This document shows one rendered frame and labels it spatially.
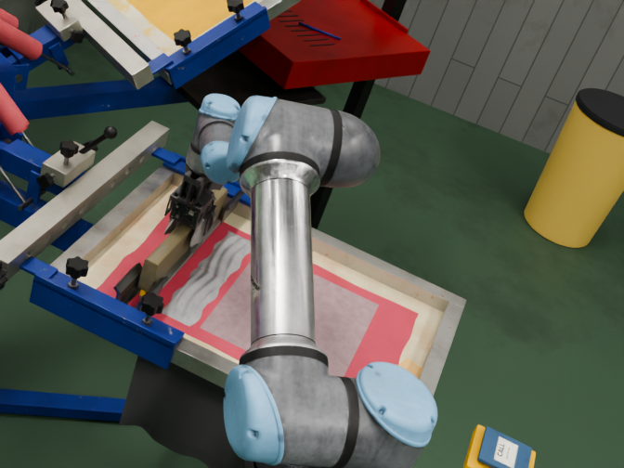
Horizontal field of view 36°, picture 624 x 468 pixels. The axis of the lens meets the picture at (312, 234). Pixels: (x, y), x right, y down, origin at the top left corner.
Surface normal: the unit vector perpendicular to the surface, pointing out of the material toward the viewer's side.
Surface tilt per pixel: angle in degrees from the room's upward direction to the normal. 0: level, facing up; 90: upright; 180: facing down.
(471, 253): 0
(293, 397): 24
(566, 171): 93
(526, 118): 90
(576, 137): 93
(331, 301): 0
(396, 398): 8
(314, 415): 39
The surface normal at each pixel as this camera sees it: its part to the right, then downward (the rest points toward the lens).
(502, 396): 0.30, -0.78
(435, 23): -0.22, 0.49
